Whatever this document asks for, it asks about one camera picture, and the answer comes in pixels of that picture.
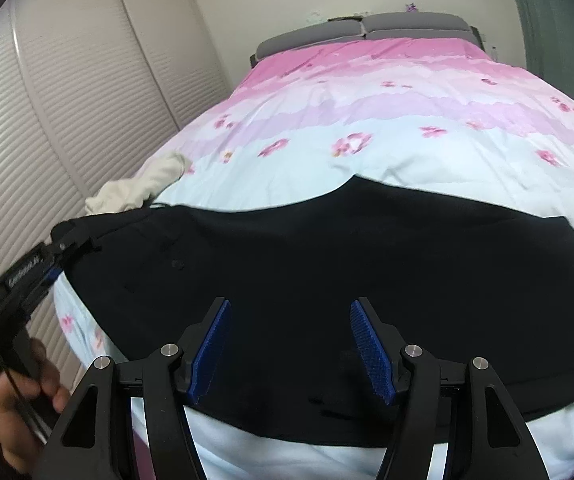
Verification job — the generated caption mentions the person's left hand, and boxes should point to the person's left hand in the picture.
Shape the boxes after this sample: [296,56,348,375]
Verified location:
[0,337,74,467]

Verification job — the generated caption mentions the grey headboard cushion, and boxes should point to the grey headboard cushion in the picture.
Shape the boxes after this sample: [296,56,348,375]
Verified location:
[255,22,368,59]
[364,11,472,42]

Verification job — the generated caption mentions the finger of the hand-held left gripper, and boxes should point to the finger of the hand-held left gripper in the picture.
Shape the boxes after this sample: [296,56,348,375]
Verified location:
[51,219,102,262]
[22,259,66,319]

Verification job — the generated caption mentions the folded beige garment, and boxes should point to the folded beige garment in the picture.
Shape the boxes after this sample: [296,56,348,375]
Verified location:
[84,152,192,216]

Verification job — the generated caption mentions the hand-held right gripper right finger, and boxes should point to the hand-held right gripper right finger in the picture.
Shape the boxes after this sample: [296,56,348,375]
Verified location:
[349,297,542,480]

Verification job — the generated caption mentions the green curtain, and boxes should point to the green curtain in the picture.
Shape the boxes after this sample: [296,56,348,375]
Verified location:
[509,0,574,128]

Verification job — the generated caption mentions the pink floral blanket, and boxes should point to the pink floral blanket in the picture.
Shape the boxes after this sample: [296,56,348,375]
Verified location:
[52,37,574,480]

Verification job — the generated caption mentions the white louvered closet door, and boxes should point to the white louvered closet door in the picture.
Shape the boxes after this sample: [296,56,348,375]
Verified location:
[112,0,234,132]
[0,45,90,376]
[11,0,180,198]

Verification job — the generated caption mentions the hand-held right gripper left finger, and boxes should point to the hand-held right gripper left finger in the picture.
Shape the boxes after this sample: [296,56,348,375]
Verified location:
[32,297,232,480]

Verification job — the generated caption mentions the black pants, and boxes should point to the black pants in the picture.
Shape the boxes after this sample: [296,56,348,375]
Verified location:
[52,172,574,443]

